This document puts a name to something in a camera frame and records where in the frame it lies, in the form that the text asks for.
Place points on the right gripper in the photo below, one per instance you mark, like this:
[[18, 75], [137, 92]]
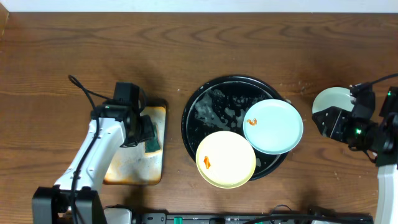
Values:
[[336, 123]]

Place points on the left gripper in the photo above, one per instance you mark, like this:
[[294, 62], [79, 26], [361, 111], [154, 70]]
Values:
[[148, 132]]

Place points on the green yellow sponge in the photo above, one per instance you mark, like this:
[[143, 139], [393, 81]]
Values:
[[153, 144]]

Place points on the light blue plate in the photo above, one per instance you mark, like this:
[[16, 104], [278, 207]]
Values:
[[273, 126], [335, 96]]

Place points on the yellow plate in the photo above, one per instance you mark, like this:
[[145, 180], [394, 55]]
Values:
[[225, 159]]

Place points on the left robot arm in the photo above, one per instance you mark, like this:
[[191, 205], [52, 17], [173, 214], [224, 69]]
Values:
[[115, 124]]

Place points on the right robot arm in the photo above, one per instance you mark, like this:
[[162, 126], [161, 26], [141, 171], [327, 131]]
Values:
[[381, 149]]

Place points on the small rectangular black tray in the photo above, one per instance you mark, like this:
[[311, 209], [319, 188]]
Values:
[[164, 140]]

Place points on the round black tray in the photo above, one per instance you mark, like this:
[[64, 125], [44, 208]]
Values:
[[220, 105]]

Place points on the stained white cloth pad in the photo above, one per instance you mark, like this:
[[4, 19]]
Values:
[[136, 165]]

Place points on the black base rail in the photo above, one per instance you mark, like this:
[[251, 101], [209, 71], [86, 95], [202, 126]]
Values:
[[162, 218]]

